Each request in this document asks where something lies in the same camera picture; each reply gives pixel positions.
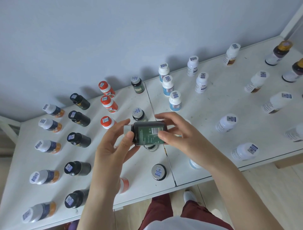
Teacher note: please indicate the person's left hand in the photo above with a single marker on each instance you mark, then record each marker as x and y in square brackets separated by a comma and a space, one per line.
[107, 154]

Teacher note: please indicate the person's right hand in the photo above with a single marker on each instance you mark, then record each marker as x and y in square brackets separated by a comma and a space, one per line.
[189, 142]

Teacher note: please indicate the person's left thumb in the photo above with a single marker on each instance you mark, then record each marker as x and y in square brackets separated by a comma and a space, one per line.
[125, 140]

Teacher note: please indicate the person's right thumb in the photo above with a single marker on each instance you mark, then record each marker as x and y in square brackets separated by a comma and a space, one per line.
[168, 138]

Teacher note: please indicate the dark green bottle silver cap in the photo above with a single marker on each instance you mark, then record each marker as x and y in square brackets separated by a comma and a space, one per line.
[159, 172]
[138, 85]
[148, 132]
[139, 115]

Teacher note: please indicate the person's right forearm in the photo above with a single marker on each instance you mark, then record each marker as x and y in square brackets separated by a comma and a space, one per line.
[241, 196]

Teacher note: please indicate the person's left forearm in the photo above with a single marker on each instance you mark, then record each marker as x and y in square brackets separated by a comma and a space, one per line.
[98, 208]

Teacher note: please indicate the white bottle light blue label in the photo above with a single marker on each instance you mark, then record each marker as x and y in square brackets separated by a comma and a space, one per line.
[163, 71]
[188, 121]
[194, 164]
[175, 101]
[168, 85]

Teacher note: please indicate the black bottle black cap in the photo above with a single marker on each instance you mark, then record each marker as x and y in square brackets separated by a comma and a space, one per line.
[75, 199]
[80, 101]
[78, 139]
[79, 118]
[77, 168]

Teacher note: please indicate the white bottle navy label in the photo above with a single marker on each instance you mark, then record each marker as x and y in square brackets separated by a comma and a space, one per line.
[226, 123]
[245, 151]
[201, 83]
[193, 66]

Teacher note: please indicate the white shoe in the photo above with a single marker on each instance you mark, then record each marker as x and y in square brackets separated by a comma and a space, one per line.
[190, 196]

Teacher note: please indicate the maroon trousers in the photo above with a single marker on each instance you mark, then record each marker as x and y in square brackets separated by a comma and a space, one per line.
[161, 208]

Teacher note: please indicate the blue orange bottle white cap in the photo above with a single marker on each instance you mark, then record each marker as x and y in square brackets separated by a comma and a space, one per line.
[39, 212]
[45, 177]
[50, 125]
[54, 110]
[48, 146]

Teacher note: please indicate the white shirt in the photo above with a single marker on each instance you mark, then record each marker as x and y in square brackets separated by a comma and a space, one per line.
[184, 225]

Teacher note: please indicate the white bottle brown label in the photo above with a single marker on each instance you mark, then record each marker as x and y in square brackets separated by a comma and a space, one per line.
[232, 54]
[277, 102]
[256, 81]
[295, 133]

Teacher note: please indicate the dark glass bottle gold cap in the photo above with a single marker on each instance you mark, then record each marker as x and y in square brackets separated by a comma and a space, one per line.
[278, 52]
[293, 71]

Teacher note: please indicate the white cross-braced frame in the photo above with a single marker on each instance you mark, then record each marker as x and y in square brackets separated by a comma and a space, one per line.
[9, 125]

